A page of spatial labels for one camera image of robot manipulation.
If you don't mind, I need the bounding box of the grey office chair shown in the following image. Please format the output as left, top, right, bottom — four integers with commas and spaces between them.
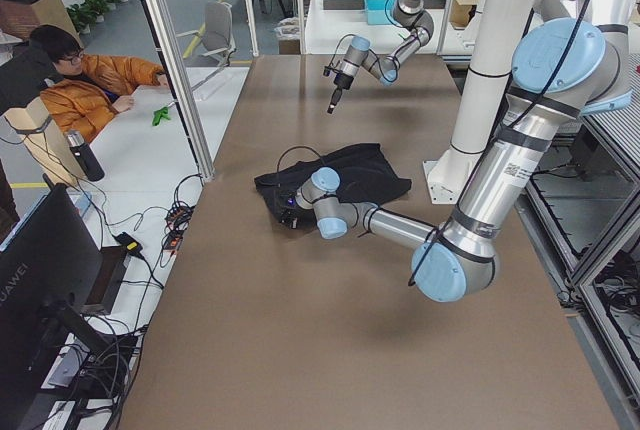
201, 2, 236, 66

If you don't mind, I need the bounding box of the black graphic t-shirt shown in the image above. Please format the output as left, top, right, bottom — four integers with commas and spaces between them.
254, 143, 412, 230

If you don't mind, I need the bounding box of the black power adapter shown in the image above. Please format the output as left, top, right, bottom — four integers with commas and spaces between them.
114, 232, 143, 258

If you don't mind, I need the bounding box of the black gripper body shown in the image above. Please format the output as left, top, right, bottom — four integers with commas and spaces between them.
333, 72, 353, 90

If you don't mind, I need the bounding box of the orange grey usb hub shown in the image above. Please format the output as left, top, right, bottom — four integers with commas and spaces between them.
165, 205, 194, 230
162, 233, 183, 255

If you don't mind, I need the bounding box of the black water bottle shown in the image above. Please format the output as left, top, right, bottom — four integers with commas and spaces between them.
65, 129, 105, 182

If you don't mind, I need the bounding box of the black computer monitor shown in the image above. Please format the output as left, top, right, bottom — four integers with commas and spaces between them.
1, 184, 102, 429

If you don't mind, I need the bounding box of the person in orange jacket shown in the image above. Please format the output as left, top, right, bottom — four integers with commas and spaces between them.
29, 25, 168, 143

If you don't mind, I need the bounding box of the aluminium frame post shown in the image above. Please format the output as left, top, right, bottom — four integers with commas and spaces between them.
139, 0, 215, 183

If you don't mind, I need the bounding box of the green plastic clip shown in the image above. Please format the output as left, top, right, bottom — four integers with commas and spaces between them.
151, 106, 171, 127

